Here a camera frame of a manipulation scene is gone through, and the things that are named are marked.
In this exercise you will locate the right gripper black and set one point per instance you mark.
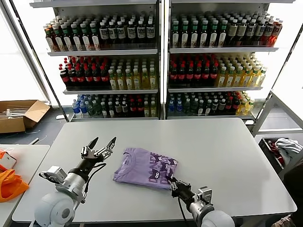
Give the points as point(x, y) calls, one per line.
point(183, 190)

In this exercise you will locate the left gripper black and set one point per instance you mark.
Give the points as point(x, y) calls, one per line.
point(87, 164)

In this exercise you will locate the purple t-shirt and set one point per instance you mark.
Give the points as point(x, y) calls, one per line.
point(142, 168)

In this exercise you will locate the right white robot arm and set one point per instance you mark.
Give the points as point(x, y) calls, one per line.
point(213, 218)

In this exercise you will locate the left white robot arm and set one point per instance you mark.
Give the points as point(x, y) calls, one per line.
point(54, 210)

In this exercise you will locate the small dark drink bottle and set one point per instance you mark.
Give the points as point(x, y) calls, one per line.
point(117, 109)
point(110, 109)
point(221, 106)
point(215, 107)
point(207, 107)
point(124, 109)

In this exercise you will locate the blue label water bottle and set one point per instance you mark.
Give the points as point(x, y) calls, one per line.
point(171, 107)
point(179, 107)
point(76, 110)
point(83, 110)

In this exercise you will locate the small white floor object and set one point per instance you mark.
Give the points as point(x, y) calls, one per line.
point(60, 117)

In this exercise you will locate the small red label cola bottle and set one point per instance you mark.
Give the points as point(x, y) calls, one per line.
point(228, 106)
point(132, 108)
point(235, 106)
point(139, 108)

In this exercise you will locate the small yellow drink bottle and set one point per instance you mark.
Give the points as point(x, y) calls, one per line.
point(241, 107)
point(153, 109)
point(249, 107)
point(146, 109)

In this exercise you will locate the white floor strip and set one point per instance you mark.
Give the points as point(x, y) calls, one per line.
point(35, 141)

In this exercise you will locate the yellow juice bottle green label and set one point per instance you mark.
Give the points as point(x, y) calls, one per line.
point(229, 79)
point(237, 79)
point(261, 78)
point(136, 81)
point(120, 81)
point(153, 80)
point(113, 81)
point(246, 79)
point(145, 81)
point(221, 79)
point(128, 81)
point(254, 79)

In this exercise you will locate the red cap cola bottle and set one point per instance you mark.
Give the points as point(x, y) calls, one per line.
point(206, 75)
point(198, 75)
point(88, 77)
point(64, 78)
point(80, 78)
point(190, 75)
point(181, 75)
point(96, 77)
point(72, 78)
point(104, 77)
point(214, 75)
point(173, 75)

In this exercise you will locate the white side table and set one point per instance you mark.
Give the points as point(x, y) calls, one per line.
point(28, 160)

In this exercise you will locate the open cardboard box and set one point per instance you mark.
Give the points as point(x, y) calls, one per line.
point(14, 124)

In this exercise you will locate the orange white carton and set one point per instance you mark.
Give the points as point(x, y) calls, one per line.
point(8, 159)

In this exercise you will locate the white packing material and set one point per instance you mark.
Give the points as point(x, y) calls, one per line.
point(14, 111)

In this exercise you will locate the grey metal shelf unit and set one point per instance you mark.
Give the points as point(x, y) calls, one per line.
point(222, 50)
point(104, 52)

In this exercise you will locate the black storage crate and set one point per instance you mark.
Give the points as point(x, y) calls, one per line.
point(265, 151)

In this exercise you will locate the orange fabric bag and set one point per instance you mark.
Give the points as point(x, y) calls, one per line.
point(9, 186)

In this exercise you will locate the red crumpled garment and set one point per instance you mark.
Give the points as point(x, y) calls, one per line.
point(272, 146)

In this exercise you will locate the green cap white label bottle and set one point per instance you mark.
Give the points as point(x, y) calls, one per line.
point(57, 39)
point(85, 37)
point(184, 35)
point(175, 35)
point(194, 35)
point(222, 35)
point(66, 39)
point(213, 35)
point(203, 35)
point(94, 37)
point(75, 38)

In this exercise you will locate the grey metal rack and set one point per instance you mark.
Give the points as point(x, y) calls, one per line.
point(262, 113)

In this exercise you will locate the dark bottle white label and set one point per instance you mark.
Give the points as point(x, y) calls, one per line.
point(149, 34)
point(112, 35)
point(120, 35)
point(140, 34)
point(103, 35)
point(131, 34)

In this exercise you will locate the white grey crumpled garment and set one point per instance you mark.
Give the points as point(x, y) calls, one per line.
point(287, 146)

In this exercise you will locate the orange red tea bottle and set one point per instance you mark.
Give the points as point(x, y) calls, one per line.
point(49, 39)

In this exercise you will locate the person in dark clothing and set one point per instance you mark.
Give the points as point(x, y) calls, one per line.
point(294, 186)

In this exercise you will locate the dark bottle beige label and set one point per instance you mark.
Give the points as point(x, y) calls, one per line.
point(232, 33)
point(241, 33)

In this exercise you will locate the dark bottle grey label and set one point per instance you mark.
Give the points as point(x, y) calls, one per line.
point(268, 32)
point(260, 32)
point(251, 32)

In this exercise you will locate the red drink bottle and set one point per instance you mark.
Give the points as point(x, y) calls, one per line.
point(276, 34)

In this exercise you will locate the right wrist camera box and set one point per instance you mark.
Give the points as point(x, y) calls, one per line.
point(205, 195)

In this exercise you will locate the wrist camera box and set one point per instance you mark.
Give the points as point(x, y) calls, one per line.
point(205, 195)
point(55, 173)

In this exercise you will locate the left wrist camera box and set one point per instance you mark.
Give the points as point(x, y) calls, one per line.
point(55, 173)

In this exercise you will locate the dark window frame post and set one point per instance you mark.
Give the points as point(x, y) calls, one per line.
point(39, 61)

